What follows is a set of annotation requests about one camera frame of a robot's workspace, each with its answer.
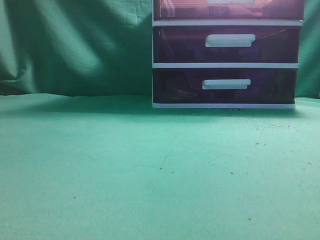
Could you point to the white drawer cabinet frame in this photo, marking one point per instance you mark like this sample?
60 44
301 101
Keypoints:
222 84

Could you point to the purple drawer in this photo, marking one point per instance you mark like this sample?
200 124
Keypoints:
228 9
186 86
226 44

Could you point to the green cloth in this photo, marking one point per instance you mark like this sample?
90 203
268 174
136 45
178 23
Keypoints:
85 156

